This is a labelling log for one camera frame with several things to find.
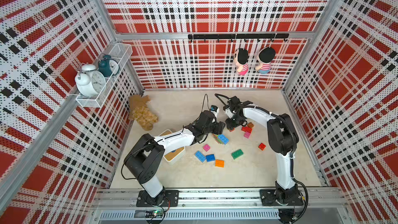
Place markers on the doll with blue shorts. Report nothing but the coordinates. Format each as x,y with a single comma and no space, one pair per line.
265,57

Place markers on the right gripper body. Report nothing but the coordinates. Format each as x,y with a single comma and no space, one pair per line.
235,121

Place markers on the small red block right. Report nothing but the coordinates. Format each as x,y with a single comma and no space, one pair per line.
262,146

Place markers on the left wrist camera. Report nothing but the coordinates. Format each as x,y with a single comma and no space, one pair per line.
215,111

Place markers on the white alarm clock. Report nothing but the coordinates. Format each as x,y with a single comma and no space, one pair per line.
89,80

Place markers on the orange block front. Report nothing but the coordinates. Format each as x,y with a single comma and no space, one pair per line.
219,163

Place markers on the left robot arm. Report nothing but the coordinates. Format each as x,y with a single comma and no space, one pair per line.
145,157

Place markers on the electronics board with wires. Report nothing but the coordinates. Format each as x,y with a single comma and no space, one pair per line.
152,216

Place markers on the pink block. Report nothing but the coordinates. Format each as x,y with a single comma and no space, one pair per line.
247,135
206,147

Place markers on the blue square block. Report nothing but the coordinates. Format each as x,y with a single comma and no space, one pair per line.
210,158

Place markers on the black hook rail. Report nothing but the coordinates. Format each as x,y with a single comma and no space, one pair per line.
270,36

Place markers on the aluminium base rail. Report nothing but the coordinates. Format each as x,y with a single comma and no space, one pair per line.
326,205

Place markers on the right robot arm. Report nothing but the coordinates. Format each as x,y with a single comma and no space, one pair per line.
282,139

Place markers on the light blue block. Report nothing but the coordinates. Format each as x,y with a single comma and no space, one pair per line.
222,139
200,156

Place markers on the doll with pink stripes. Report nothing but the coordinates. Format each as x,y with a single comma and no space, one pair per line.
241,61

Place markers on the white tray with wood lid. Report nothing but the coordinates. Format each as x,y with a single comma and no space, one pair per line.
174,155

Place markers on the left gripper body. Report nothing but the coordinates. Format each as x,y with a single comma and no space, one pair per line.
216,128

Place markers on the brown teddy bear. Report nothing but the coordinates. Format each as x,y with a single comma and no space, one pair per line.
140,112

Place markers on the white wire shelf basket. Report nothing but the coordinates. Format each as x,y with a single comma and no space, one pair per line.
121,53

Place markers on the teal alarm clock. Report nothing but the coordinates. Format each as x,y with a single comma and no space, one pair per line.
108,66

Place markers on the red block front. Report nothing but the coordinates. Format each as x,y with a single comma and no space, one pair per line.
246,129

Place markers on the green block front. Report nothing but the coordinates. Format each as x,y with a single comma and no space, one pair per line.
236,154

